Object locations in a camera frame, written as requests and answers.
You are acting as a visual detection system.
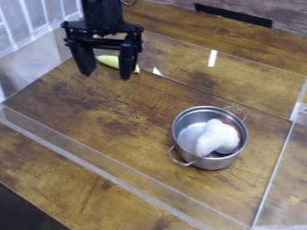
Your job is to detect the clear acrylic enclosure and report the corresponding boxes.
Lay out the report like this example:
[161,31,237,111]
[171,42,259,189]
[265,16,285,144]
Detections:
[0,20,307,230]

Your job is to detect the silver metal pot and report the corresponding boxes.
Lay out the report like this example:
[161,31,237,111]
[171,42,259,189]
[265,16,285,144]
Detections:
[169,106,249,170]

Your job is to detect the black bar on table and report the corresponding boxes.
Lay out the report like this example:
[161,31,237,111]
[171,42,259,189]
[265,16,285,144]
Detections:
[195,3,274,28]

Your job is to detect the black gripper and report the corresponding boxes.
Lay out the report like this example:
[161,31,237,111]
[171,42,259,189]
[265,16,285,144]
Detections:
[62,0,145,80]

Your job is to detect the white red toy mushroom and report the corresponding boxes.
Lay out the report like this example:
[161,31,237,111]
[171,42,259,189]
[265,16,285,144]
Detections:
[195,119,241,157]

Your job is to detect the yellow green toy vegetable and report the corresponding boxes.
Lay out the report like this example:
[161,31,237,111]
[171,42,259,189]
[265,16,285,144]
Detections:
[95,55,141,74]

